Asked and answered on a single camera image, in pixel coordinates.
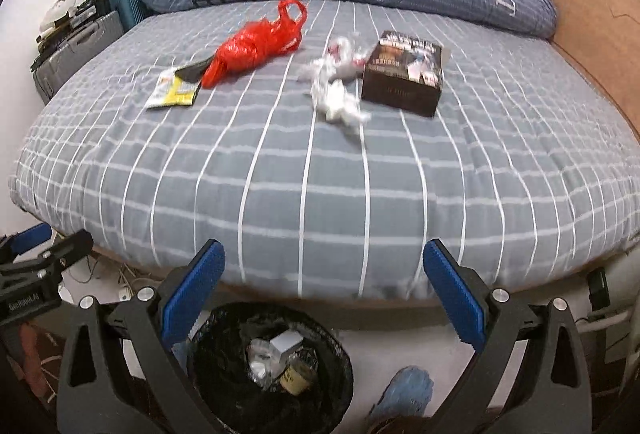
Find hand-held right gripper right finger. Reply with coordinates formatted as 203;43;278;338
422;238;593;434

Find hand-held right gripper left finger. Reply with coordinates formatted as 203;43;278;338
56;238;227;434

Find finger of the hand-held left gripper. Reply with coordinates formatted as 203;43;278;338
0;222;53;260
42;229;95;275

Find black trash bin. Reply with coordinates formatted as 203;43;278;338
192;301;355;434

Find clear plastic wrapper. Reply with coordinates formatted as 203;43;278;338
246;338;281;387

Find white earphone box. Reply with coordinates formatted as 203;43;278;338
269;329;305;357

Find yellow round container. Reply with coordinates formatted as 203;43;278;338
279;348;317;396

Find yellow white packet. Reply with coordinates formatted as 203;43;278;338
146;68;202;110

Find brown printed box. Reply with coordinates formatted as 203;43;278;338
361;30;445;117

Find white tissue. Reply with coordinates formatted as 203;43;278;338
310;77;373;137

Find red plastic bag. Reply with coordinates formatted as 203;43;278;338
201;0;308;89

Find clear plastic bag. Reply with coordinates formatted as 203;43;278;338
297;34;373;82

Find white power strip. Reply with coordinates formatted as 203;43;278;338
116;284;151;302

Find blue slipper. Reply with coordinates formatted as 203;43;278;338
370;365;435;422

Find grey checked bed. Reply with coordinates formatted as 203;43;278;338
7;0;640;310

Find black adapter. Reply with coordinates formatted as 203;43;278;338
586;268;612;315

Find grey suitcase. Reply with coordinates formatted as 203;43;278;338
32;9;126;105

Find white rounded object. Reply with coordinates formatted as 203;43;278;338
42;0;81;32

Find teal suitcase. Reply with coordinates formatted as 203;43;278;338
109;0;151;32

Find wooden headboard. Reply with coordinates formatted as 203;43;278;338
542;0;640;140

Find white cables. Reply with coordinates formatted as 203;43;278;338
75;257;166;302

